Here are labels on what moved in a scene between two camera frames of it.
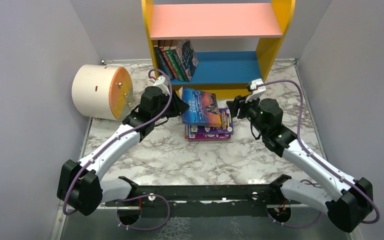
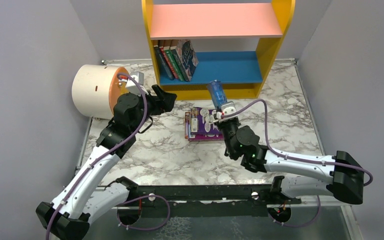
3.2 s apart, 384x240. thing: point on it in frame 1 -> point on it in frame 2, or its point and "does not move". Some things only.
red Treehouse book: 170,66 does not move
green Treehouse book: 169,53 does not move
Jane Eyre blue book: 203,109 -> 218,93
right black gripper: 240,108 -> 224,122
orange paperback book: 186,131 does not move
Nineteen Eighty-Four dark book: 162,63 does not move
